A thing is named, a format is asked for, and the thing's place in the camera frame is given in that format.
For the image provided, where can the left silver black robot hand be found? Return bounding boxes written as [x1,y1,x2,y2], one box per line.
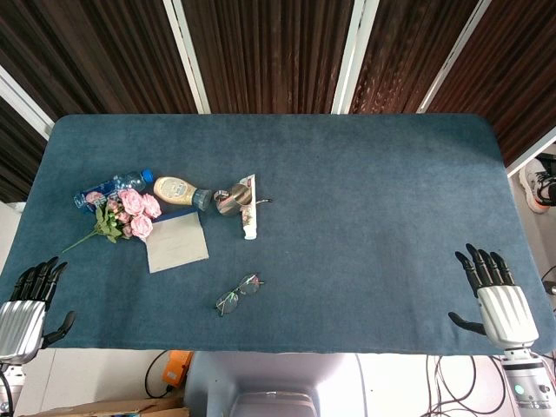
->
[0,255,77,365]

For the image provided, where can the tangled black floor cable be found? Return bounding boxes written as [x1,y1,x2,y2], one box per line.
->
[425,354,513,417]

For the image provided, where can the black looped floor cable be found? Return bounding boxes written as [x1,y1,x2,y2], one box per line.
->
[144,349,175,399]

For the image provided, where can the brown slatted partition panel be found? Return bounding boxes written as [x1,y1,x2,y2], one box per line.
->
[350,0,480,115]
[0,0,201,204]
[427,0,556,167]
[182,0,356,115]

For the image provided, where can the white floral toothpaste tube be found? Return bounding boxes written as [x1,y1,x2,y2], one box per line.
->
[240,173,260,241]

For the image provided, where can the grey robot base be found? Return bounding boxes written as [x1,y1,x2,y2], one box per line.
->
[184,351,367,417]

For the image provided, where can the orange device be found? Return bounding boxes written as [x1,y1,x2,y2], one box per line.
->
[163,350,195,387]

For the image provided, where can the blue rectangular box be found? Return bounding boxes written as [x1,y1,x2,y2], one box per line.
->
[145,207,210,275]

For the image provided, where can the white sneaker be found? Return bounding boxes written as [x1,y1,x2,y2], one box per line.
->
[519,156,556,214]

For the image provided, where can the pink artificial rose bouquet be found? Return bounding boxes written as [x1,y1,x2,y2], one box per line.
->
[61,188,162,255]

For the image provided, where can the beige sauce bottle grey cap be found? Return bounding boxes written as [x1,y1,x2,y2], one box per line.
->
[152,175,213,212]

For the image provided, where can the blue velvet tablecloth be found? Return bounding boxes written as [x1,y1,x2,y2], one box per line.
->
[0,113,549,356]

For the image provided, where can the steel gooseneck pitcher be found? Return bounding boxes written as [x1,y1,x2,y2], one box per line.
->
[212,182,274,217]

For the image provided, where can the white partition frame post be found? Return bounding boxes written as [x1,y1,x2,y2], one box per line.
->
[331,0,379,115]
[415,0,492,115]
[0,64,56,141]
[162,0,212,115]
[506,129,556,178]

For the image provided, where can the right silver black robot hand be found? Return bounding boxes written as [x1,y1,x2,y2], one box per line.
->
[447,242,539,351]

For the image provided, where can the brown cardboard box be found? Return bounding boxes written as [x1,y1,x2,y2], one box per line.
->
[25,395,190,417]

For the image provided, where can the clear blue-capped water bottle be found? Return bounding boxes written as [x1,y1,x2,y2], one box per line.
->
[72,168,154,216]

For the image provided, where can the wire-frame eyeglasses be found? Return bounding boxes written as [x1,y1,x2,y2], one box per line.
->
[215,272,266,317]

